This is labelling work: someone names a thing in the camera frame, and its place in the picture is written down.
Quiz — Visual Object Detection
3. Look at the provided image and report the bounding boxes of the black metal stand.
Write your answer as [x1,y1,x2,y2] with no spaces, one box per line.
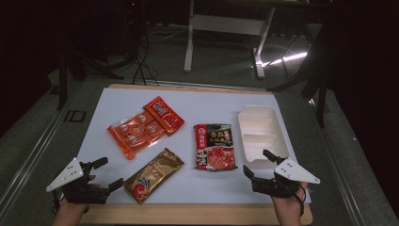
[56,40,125,111]

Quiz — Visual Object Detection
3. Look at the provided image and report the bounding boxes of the person's left hand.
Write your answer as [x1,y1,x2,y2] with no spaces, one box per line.
[51,201,90,226]

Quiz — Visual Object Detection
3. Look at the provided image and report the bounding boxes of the small orange-red sauce packet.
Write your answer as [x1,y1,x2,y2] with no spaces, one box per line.
[143,95,185,137]

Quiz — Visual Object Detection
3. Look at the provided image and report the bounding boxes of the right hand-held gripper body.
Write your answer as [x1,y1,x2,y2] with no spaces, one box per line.
[250,157,321,200]

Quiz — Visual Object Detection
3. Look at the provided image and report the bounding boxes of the red and black soup-base packet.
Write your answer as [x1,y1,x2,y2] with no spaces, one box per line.
[193,122,238,172]

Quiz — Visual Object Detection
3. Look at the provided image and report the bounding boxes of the gold foil packet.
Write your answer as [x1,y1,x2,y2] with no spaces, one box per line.
[122,148,185,205]

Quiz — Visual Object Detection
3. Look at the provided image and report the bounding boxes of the person's right hand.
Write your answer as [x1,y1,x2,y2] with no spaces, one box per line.
[272,187,310,226]

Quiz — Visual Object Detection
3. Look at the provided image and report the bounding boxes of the shiny metal panel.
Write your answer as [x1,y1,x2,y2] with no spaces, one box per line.
[281,36,313,78]

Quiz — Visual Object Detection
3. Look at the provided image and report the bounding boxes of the black floor cables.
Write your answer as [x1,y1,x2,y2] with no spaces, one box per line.
[131,40,159,87]

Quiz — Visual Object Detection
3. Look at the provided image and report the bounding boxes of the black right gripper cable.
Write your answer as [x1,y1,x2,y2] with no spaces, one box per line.
[283,182,308,218]

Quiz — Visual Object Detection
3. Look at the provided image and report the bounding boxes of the white desk frame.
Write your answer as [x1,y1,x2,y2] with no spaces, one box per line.
[183,0,277,79]

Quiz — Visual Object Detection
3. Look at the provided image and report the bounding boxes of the white compartment tray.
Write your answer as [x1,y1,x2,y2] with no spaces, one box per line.
[237,105,291,169]

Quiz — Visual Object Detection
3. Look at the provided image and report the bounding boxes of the white table mat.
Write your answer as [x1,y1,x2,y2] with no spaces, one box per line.
[59,87,312,205]

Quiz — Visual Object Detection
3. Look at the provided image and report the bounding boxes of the clear orange multi-pack packet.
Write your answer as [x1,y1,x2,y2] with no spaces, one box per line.
[106,109,168,160]

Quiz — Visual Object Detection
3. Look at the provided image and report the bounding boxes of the wooden table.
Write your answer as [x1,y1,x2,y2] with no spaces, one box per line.
[56,83,313,226]

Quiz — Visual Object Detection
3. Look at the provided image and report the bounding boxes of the white floor cable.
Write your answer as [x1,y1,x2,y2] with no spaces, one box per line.
[147,26,189,43]

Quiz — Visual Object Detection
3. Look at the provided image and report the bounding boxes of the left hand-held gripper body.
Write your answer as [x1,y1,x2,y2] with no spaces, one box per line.
[45,157,111,205]

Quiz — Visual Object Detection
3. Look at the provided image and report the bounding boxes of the black rectangular floor frame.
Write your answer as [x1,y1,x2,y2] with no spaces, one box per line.
[64,109,87,123]

